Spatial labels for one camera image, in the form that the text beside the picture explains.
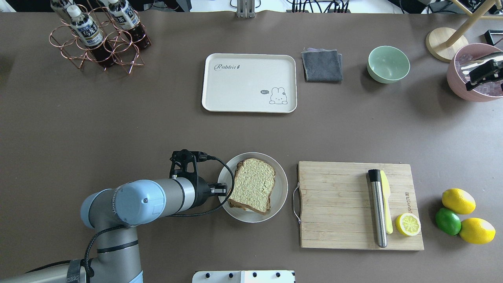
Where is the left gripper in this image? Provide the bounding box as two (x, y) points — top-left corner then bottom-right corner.
(195, 177), (228, 207)

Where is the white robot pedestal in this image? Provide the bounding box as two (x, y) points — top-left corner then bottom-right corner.
(192, 269), (296, 283)

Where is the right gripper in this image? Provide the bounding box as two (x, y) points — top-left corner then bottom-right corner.
(465, 59), (503, 91)

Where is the pink bowl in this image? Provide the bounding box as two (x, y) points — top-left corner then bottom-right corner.
(447, 43), (502, 102)

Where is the metal ice scoop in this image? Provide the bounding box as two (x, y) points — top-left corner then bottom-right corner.
(460, 51), (503, 76)

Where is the wooden stand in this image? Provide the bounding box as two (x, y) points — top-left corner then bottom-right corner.
(425, 0), (502, 63)

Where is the green bowl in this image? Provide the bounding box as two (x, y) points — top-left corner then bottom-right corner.
(367, 46), (410, 84)

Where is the lower whole lemon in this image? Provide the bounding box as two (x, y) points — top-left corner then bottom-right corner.
(459, 217), (496, 245)

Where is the sandwich bread slice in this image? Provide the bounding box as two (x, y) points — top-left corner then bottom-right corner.
(228, 158), (275, 215)

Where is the front tea bottle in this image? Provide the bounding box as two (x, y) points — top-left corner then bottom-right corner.
(68, 5), (115, 68)

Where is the right tea bottle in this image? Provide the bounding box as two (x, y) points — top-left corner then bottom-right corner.
(108, 0), (151, 50)

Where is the cream rabbit tray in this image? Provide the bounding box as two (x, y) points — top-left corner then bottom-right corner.
(202, 53), (297, 114)

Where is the green lime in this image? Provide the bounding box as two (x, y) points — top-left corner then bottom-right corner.
(435, 208), (461, 236)

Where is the upper whole lemon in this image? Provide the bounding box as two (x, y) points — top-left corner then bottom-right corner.
(441, 188), (476, 215)

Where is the grey folded cloth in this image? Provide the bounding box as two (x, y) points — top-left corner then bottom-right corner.
(301, 48), (343, 83)

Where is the white round plate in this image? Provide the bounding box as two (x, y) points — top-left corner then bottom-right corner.
(223, 152), (288, 223)

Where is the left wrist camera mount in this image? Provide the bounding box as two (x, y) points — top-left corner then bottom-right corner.
(169, 149), (208, 187)

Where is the bamboo cutting board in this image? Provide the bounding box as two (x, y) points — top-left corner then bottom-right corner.
(298, 161), (420, 250)

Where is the lemon half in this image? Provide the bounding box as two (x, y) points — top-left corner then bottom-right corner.
(396, 213), (422, 236)

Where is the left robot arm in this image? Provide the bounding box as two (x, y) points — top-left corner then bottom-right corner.
(2, 177), (233, 283)

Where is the yellow knife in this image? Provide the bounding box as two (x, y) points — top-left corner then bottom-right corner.
(380, 170), (393, 234)

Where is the copper wire bottle rack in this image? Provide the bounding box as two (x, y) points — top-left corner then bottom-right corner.
(49, 0), (151, 74)

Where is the whole lemon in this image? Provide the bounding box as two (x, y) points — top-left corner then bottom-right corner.
(441, 188), (476, 215)
(459, 217), (496, 245)

